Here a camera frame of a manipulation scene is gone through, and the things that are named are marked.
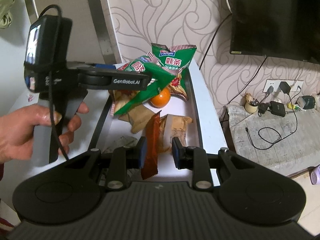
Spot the white wall power socket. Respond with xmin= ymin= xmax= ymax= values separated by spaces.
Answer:
xmin=262 ymin=78 xmax=304 ymax=93

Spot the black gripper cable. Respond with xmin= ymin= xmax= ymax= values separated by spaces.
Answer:
xmin=37 ymin=4 xmax=71 ymax=161

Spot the red-brown stick snack packet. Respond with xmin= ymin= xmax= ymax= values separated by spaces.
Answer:
xmin=141 ymin=112 xmax=160 ymax=180

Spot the green cloth bag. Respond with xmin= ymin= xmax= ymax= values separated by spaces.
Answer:
xmin=0 ymin=0 xmax=15 ymax=29

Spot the tan pastry snack packet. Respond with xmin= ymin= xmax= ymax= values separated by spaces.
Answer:
xmin=158 ymin=114 xmax=193 ymax=153

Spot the small yellow ceramic cup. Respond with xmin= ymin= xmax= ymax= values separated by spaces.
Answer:
xmin=245 ymin=93 xmax=259 ymax=114

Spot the green prawn cracker bag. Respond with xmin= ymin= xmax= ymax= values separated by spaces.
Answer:
xmin=151 ymin=43 xmax=197 ymax=101
xmin=109 ymin=52 xmax=177 ymax=115

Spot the brown snack packet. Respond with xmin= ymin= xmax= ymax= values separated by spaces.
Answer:
xmin=118 ymin=105 xmax=155 ymax=134

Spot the pink white wrapped candy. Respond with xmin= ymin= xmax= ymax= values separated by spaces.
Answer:
xmin=27 ymin=94 xmax=34 ymax=102

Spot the purple plastic bottle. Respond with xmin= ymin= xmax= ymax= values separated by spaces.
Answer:
xmin=310 ymin=165 xmax=320 ymax=185

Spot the black power adapter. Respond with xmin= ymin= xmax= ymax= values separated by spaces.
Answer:
xmin=279 ymin=81 xmax=291 ymax=95

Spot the person's left hand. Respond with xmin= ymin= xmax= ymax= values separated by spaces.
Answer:
xmin=0 ymin=101 xmax=90 ymax=164

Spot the small orange mandarin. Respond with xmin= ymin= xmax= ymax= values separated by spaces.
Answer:
xmin=150 ymin=88 xmax=171 ymax=108

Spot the silver clear snack packet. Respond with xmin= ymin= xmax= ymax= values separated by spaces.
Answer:
xmin=103 ymin=136 xmax=138 ymax=154

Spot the black wall television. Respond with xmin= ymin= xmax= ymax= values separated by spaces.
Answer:
xmin=229 ymin=0 xmax=319 ymax=64

